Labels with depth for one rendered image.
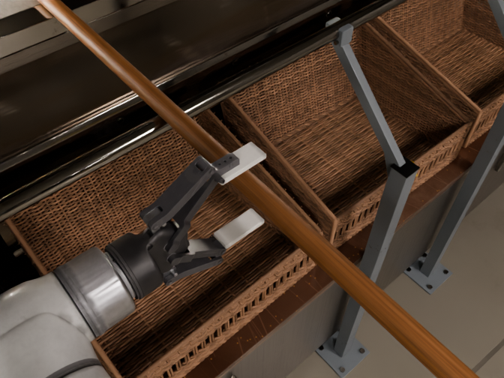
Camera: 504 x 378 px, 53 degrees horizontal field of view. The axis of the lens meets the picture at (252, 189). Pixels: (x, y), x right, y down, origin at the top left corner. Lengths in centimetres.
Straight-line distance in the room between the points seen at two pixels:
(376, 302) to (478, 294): 154
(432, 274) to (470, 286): 14
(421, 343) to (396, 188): 56
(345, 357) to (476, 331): 49
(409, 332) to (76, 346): 34
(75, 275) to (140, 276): 7
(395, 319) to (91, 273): 33
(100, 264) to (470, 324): 164
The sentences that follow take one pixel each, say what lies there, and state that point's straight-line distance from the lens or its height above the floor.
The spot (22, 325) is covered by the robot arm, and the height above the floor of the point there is 124.
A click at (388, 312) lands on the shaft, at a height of 120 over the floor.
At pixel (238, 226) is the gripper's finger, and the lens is 72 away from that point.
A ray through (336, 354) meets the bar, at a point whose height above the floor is 1.
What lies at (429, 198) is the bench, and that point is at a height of 58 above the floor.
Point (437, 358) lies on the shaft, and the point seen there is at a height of 120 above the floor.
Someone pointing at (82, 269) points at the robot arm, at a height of 124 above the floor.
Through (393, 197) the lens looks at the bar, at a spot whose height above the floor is 88.
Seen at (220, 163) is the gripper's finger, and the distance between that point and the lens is 59.
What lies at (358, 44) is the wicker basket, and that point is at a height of 76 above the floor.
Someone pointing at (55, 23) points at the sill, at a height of 117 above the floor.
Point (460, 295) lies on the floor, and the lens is 208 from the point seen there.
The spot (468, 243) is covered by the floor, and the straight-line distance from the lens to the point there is 223.
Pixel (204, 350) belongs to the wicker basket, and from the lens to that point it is 118.
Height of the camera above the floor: 171
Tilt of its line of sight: 50 degrees down
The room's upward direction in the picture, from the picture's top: straight up
